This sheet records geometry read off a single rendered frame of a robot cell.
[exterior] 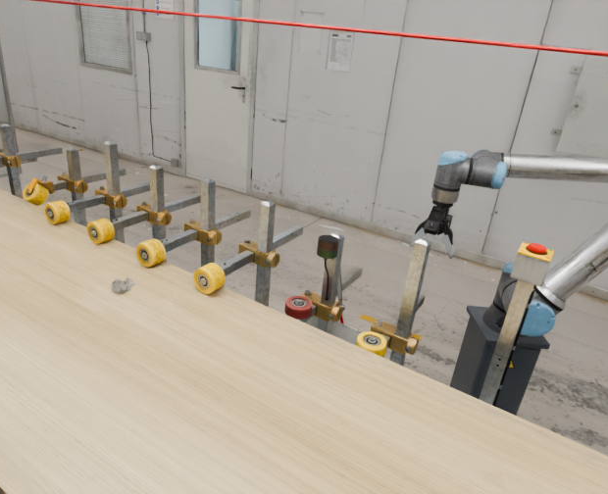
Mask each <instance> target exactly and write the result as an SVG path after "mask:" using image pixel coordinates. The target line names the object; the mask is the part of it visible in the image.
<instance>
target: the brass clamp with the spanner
mask: <svg viewBox="0 0 608 494"><path fill-rule="evenodd" d="M310 292H311V295H310V296H305V295H304V293H305V292H304V293H303V294H301V295H300V296H303V297H306V298H308V299H310V300H311V301H312V304H313V305H315V306H317V307H316V313H315V314H314V316H315V317H317V318H320V319H322V320H324V321H328V322H330V321H339V320H340V318H341V316H342V313H343V308H342V307H340V306H338V302H336V301H335V303H334V304H332V305H331V306H330V307H329V306H327V305H324V304H322V303H321V295H319V294H317V293H314V292H312V291H310Z"/></svg>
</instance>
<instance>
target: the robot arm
mask: <svg viewBox="0 0 608 494"><path fill-rule="evenodd" d="M505 177H510V178H528V179H547V180H566V181H584V182H603V183H608V158H602V157H579V156H554V155H531V154H507V153H499V152H490V151H488V150H479V151H477V152H476V153H474V154H473V155H472V157H471V158H469V155H468V154H467V153H465V152H459V151H445V152H442V153H441V154H440V156H439V160H438V162H437V169H436V173H435V178H434V183H433V187H432V188H431V189H432V192H431V198H432V202H433V203H434V204H435V205H436V206H433V207H432V209H431V213H430V215H429V217H428V218H427V219H426V220H425V221H424V222H422V223H421V224H420V225H419V226H418V227H417V229H416V231H415V234H414V236H413V238H412V240H411V245H410V246H411V247H412V246H413V245H414V243H415V241H417V240H418V239H419V238H420V237H423V236H425V235H426V234H427V233H429V234H433V235H440V234H442V233H444V236H443V237H442V242H443V243H444V244H445V246H446V250H447V253H448V254H447V255H448V256H449V258H450V259H452V256H453V246H454V241H453V232H452V230H451V228H450V226H451V222H452V218H453V216H451V215H448V213H449V209H450V207H453V203H456V202H457V200H458V196H459V191H460V187H461V184H468V185H473V186H480V187H486V188H491V189H500V188H501V187H502V185H503V182H504V179H505ZM448 224H449V225H448ZM514 263H515V262H509V263H506V264H505V266H504V269H503V270H502V274H501V276H500V280H499V283H498V286H497V289H496V293H495V296H494V299H493V302H492V304H491V305H490V306H489V307H488V308H487V309H486V310H485V312H484V314H483V317H482V319H483V322H484V323H485V324H486V325H487V326H488V327H489V328H490V329H492V330H493V331H495V332H497V333H500V332H501V329H502V326H503V323H504V321H505V318H506V315H507V311H508V308H509V305H510V302H511V299H512V296H513V293H514V290H515V287H516V284H517V281H518V279H515V278H512V277H510V274H511V271H512V268H513V266H514ZM607 268H608V223H606V224H604V225H603V226H602V227H600V228H599V229H598V230H597V231H596V232H594V233H593V234H592V235H591V236H590V237H589V238H588V239H587V240H586V241H585V242H583V243H582V244H581V245H580V246H578V247H577V248H576V249H575V250H574V251H572V252H571V253H570V254H569V255H568V256H566V257H565V258H564V259H563V260H561V261H560V262H559V263H558V264H557V265H555V266H554V267H553V268H552V269H551V270H549V271H548V272H547V273H546V276H545V279H544V281H543V284H542V286H537V287H536V289H535V292H534V294H533V297H532V302H531V305H530V307H529V310H528V313H527V316H526V319H525V322H524V325H523V328H522V331H521V333H520V336H519V338H523V337H527V336H529V337H537V336H541V335H544V334H546V333H547V332H549V331H550V330H551V329H552V328H553V327H554V325H555V321H556V317H555V316H556V315H558V314H559V313H560V312H561V311H563V310H564V309H565V307H566V300H567V299H568V298H569V297H571V296H572V295H573V294H575V293H576V292H577V291H578V290H580V289H581V288H582V287H584V286H585V285H586V284H587V283H589V282H590V281H591V280H593V279H594V278H595V277H597V276H598V275H599V274H600V273H602V272H603V271H605V270H606V269H607Z"/></svg>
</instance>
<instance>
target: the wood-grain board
mask: <svg viewBox="0 0 608 494"><path fill-rule="evenodd" d="M127 277H128V278H129V279H131V280H133V281H135V282H136V284H135V285H134V286H131V287H130V289H131V290H130V291H127V292H126V293H125V294H123V295H122V294H120V293H119V292H118V293H117V294H116V295H115V293H114V292H112V289H113V288H111V287H110V285H111V282H113V281H114V280H115V279H116V278H118V279H120V280H121V281H125V280H126V278H127ZM0 494H608V456H606V455H604V454H601V453H599V452H597V451H595V450H592V449H590V448H588V447H585V446H583V445H582V444H580V443H577V442H575V441H573V440H571V439H568V438H566V437H564V436H561V435H559V434H557V433H555V432H552V431H550V430H548V429H546V428H543V427H541V426H539V425H536V424H534V423H532V422H530V421H527V420H524V419H521V418H519V417H517V416H515V415H512V414H510V413H508V412H506V411H503V410H501V409H499V408H496V407H494V406H492V405H490V404H487V403H486V402H484V401H481V400H479V399H477V398H475V397H472V396H470V395H468V394H466V393H463V392H461V391H459V390H456V389H454V388H452V387H450V386H447V385H445V384H443V383H440V382H438V381H436V380H434V379H431V378H429V377H427V376H425V375H422V374H420V373H418V372H415V371H413V370H410V369H407V368H405V367H403V366H400V365H398V364H396V363H394V362H392V361H390V360H388V359H386V358H383V357H381V356H379V355H376V354H374V353H372V352H370V351H367V350H365V349H363V348H361V347H358V346H356V345H354V344H351V343H349V342H347V341H345V340H342V339H340V338H338V337H335V336H333V335H331V334H329V333H326V332H324V331H322V330H320V329H317V328H315V327H313V326H311V325H309V324H307V323H305V322H302V321H299V320H296V319H294V318H292V317H290V316H287V315H285V314H283V313H281V312H278V311H276V310H274V309H271V308H269V307H267V306H265V305H262V304H260V303H258V302H255V301H253V300H251V299H249V298H246V297H244V296H242V295H240V294H237V293H235V292H233V291H230V290H228V289H226V288H224V287H221V288H219V289H217V290H215V291H213V292H212V293H210V294H205V293H202V292H201V291H200V290H199V289H198V288H197V287H196V285H195V283H194V279H193V273H190V272H187V271H185V270H182V269H180V268H178V267H176V266H173V265H171V264H169V263H166V262H164V261H163V262H161V263H159V264H156V265H154V266H152V267H149V268H147V267H144V266H143V265H142V264H141V263H140V262H139V260H138V259H137V256H136V249H135V248H132V247H130V246H128V245H125V244H124V243H122V242H120V241H117V240H115V239H112V240H109V241H106V242H103V243H100V244H95V243H93V242H92V241H91V240H90V238H89V236H88V234H87V229H86V227H85V226H83V225H81V224H79V223H76V222H73V221H70V220H68V221H65V222H59V223H56V224H53V223H51V222H49V221H48V220H47V219H46V217H45V214H44V209H43V208H41V207H39V206H36V205H34V204H32V203H29V202H28V201H26V200H24V199H21V198H19V197H17V196H15V195H12V194H10V193H8V192H5V191H3V190H1V189H0Z"/></svg>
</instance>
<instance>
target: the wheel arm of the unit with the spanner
mask: <svg viewBox="0 0 608 494"><path fill-rule="evenodd" d="M361 275H362V269H361V268H358V267H354V268H353V269H352V270H350V271H349V272H347V273H346V274H345V275H344V276H342V277H341V286H342V291H343V290H344V289H345V288H347V287H348V286H349V285H350V284H351V283H353V282H354V281H355V280H356V279H358V278H359V277H360V276H361ZM316 307H317V306H315V305H313V306H312V314H311V316H310V317H309V318H311V317H312V316H313V315H314V314H315V313H316ZM309 318H307V319H304V320H299V321H302V322H306V321H307V320H308V319H309Z"/></svg>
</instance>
